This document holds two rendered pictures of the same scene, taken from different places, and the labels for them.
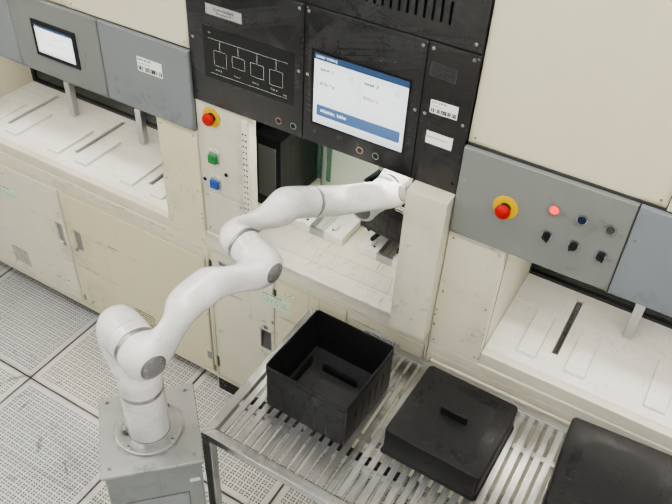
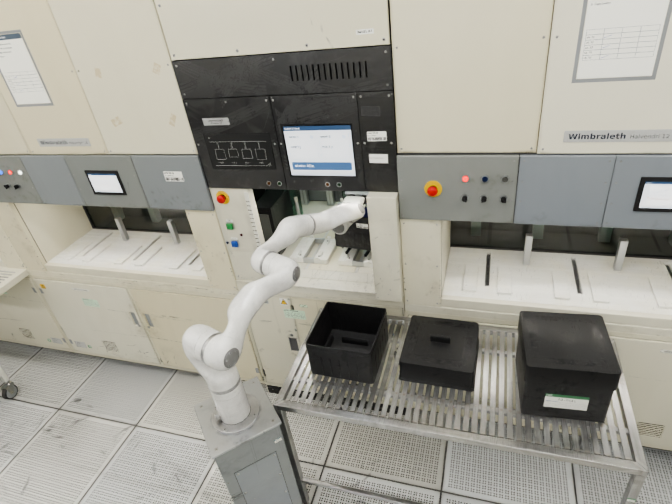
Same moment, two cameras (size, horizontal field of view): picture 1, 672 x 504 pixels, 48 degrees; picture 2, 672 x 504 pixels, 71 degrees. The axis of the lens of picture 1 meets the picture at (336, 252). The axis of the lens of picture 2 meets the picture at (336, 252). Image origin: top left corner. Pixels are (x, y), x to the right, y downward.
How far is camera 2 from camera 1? 0.38 m
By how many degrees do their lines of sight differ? 10
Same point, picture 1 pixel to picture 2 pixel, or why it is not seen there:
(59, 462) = (172, 476)
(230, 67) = (228, 157)
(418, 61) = (352, 109)
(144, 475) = (242, 446)
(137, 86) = (168, 193)
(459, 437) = (449, 351)
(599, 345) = (511, 273)
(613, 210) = (503, 165)
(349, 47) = (305, 115)
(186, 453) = (267, 421)
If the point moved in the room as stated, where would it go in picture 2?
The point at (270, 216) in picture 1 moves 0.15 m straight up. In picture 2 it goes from (283, 237) to (275, 202)
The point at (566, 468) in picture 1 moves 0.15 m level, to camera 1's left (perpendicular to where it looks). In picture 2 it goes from (530, 341) to (490, 351)
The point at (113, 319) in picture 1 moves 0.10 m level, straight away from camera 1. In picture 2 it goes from (194, 333) to (184, 319)
